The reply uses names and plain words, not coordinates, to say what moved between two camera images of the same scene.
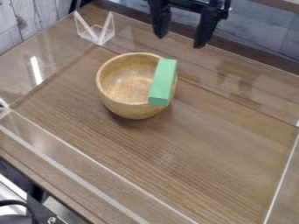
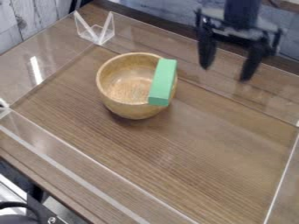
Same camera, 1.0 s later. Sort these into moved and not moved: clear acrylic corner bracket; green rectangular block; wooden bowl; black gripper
Moved: black gripper
Not moved: green rectangular block; wooden bowl; clear acrylic corner bracket
